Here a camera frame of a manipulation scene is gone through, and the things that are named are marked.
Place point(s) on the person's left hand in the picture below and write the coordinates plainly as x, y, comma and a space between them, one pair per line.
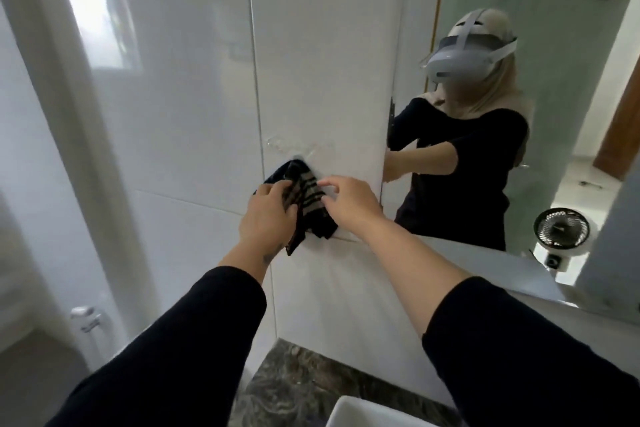
262, 226

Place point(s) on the person's right hand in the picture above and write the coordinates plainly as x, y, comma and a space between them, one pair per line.
355, 204

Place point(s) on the person's right thumb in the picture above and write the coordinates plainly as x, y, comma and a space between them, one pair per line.
331, 202

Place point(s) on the person's left fingers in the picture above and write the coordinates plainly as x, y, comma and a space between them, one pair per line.
285, 191

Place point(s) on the black striped cloth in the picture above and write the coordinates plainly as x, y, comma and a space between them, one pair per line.
307, 196

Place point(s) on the person's left forearm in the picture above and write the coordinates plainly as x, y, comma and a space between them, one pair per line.
175, 356

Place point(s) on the person's right forearm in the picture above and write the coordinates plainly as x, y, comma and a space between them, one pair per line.
500, 356

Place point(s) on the white head-worn headset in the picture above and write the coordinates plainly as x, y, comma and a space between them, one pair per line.
462, 59

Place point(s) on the white ceramic sink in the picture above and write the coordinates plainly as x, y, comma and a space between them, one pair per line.
370, 414

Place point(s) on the white round desk fan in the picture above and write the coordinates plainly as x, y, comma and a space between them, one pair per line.
561, 230

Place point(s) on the brown wooden door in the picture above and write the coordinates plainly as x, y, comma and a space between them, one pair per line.
622, 136

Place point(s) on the clear plastic wall hook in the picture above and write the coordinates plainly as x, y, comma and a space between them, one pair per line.
300, 144

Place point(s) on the white door frame post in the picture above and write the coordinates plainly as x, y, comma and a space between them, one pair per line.
80, 141

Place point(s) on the large wall mirror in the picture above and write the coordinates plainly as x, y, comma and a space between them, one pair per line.
555, 106

